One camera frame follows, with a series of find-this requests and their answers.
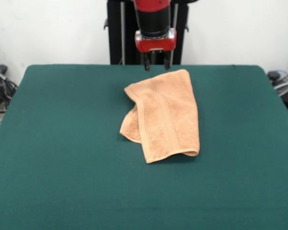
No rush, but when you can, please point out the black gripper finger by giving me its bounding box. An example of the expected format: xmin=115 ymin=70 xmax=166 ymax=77
xmin=163 ymin=50 xmax=171 ymax=70
xmin=143 ymin=52 xmax=151 ymax=71

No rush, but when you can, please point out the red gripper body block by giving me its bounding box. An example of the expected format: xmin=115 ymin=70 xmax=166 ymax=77
xmin=134 ymin=28 xmax=177 ymax=53

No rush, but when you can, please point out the tan terry towel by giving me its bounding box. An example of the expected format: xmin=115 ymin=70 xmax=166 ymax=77
xmin=119 ymin=69 xmax=200 ymax=164

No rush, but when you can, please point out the dark green table cloth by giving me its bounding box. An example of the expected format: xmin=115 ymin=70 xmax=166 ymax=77
xmin=0 ymin=64 xmax=288 ymax=230

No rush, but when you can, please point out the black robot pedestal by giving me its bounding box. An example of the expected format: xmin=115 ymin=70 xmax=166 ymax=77
xmin=104 ymin=0 xmax=190 ymax=65

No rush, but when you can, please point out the black cable tangle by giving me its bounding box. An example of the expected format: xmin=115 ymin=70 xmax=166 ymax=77
xmin=0 ymin=47 xmax=19 ymax=135

